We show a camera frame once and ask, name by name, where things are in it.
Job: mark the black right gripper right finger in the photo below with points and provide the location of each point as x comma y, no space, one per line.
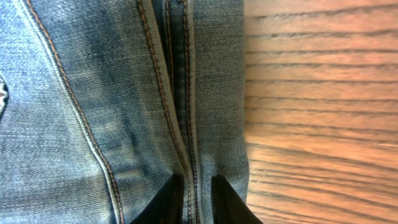
227,206

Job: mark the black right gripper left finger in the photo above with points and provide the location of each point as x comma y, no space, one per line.
167,205

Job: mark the light blue jeans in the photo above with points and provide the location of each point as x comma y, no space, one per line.
103,101

